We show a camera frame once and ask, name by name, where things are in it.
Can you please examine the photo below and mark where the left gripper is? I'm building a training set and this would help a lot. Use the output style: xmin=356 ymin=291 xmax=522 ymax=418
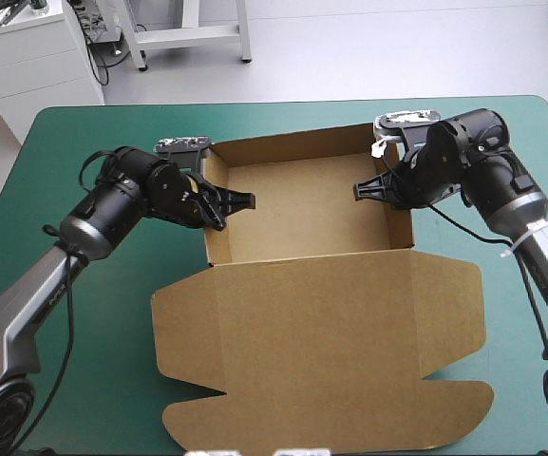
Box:
xmin=177 ymin=171 xmax=257 ymax=233

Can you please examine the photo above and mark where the black cable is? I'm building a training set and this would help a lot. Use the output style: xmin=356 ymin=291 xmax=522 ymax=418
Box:
xmin=11 ymin=149 xmax=118 ymax=455
xmin=380 ymin=151 xmax=548 ymax=381

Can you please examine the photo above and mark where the white metal frame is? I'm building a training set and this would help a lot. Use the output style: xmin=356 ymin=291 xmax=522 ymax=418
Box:
xmin=120 ymin=0 xmax=255 ymax=73

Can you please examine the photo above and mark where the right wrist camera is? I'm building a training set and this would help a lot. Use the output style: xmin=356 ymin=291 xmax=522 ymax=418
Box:
xmin=372 ymin=108 xmax=443 ymax=144

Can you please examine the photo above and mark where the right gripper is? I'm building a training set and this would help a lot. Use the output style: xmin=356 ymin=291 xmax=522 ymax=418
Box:
xmin=352 ymin=145 xmax=461 ymax=212

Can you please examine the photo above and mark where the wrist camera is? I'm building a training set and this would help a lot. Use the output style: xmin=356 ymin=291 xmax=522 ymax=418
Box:
xmin=372 ymin=108 xmax=443 ymax=144
xmin=153 ymin=135 xmax=214 ymax=156

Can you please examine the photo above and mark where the white drawer cabinet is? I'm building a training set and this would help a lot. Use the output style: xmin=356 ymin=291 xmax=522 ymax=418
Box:
xmin=0 ymin=0 xmax=106 ymax=144

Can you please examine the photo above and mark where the brown cardboard box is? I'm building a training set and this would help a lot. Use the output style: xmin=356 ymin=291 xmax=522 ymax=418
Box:
xmin=151 ymin=122 xmax=496 ymax=452

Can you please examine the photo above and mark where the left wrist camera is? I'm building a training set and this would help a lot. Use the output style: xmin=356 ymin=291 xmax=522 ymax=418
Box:
xmin=153 ymin=135 xmax=214 ymax=156

